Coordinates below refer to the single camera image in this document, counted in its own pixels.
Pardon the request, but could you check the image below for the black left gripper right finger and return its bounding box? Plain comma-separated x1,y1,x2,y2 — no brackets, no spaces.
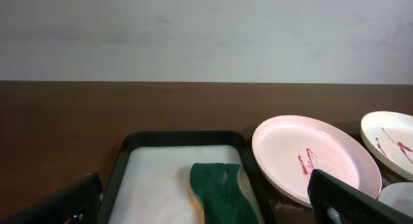
307,169,412,224

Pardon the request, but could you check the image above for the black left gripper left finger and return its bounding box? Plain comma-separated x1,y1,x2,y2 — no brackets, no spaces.
1,173,103,224

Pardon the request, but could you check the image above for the white grey plate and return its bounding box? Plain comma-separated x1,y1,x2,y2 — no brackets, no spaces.
378,182,413,217

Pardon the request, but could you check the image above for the cream plate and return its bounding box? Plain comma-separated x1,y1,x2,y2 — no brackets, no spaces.
361,111,412,181

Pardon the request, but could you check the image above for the green yellow sponge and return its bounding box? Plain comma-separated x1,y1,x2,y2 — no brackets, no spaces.
188,163,260,224

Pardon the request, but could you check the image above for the small black tray white liner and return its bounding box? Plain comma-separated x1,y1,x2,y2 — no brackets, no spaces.
98,130,276,223

